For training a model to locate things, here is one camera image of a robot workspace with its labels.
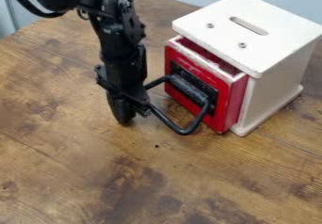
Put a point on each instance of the grey vertical pole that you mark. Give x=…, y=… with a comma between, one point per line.
x=13, y=21

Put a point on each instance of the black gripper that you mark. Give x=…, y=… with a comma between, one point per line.
x=120, y=75

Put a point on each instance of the white wooden box cabinet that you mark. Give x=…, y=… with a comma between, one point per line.
x=267, y=43

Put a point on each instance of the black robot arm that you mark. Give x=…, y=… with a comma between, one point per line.
x=119, y=29

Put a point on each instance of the red wooden drawer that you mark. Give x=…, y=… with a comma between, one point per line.
x=214, y=76

